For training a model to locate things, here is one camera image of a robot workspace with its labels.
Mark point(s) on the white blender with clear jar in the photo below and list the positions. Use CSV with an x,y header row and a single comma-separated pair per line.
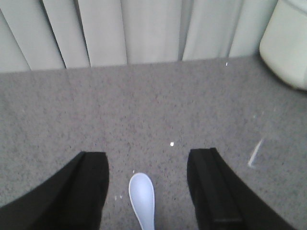
x,y
283,46

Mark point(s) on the grey curtain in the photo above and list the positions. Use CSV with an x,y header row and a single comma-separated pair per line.
x,y
66,34

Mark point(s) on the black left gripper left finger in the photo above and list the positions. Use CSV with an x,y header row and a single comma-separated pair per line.
x,y
72,199

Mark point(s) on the white ceramic spoon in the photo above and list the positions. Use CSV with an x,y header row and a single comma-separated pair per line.
x,y
142,198

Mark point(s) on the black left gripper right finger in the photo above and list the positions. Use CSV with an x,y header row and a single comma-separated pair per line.
x,y
222,201

